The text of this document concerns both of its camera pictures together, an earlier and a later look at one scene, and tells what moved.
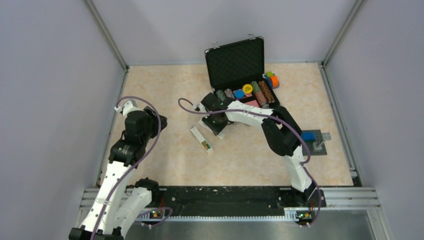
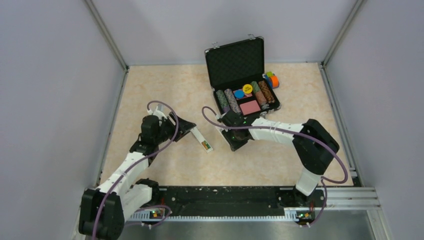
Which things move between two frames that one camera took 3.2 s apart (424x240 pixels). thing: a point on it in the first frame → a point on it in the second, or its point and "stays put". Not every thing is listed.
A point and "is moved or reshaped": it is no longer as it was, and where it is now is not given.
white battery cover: x=220 y=135 is moved or reshaped
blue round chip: x=239 y=94 stays put
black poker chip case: x=236 y=72 stays put
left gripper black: x=152 y=117 → x=184 y=126
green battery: x=207 y=144 stays put
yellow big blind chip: x=247 y=88 stays put
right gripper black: x=216 y=129 → x=235 y=145
